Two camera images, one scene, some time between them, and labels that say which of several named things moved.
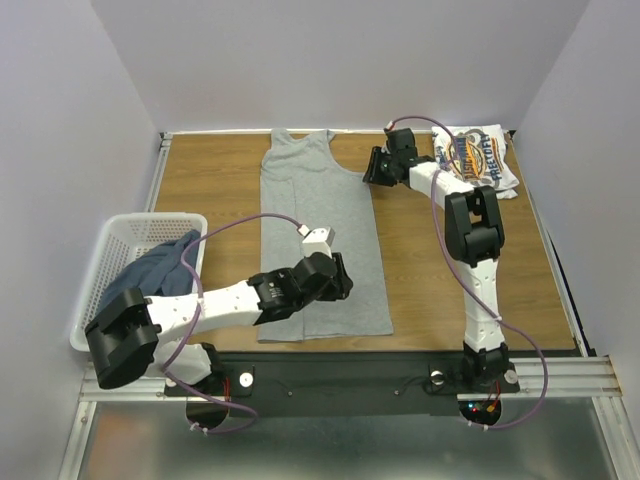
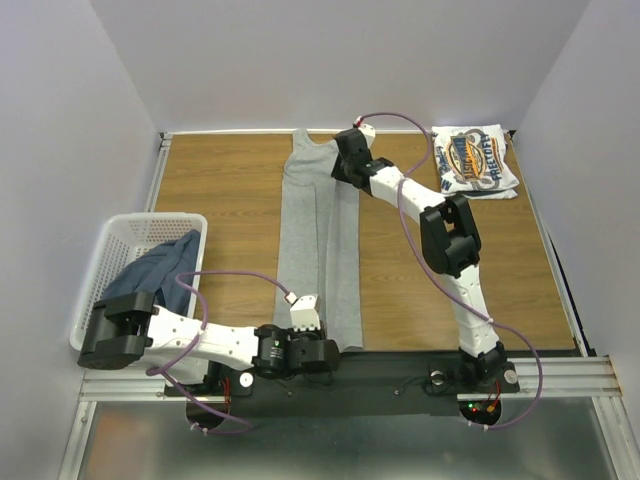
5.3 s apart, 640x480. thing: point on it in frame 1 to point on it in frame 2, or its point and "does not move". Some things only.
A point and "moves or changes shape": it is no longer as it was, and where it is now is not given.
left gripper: [341, 284] to [316, 335]
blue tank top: [160, 272] does not move
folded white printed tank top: [476, 155] does not move
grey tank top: [309, 180] moves or changes shape
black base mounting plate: [333, 383] does not move
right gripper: [376, 167] to [347, 142]
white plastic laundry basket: [125, 237] does not move
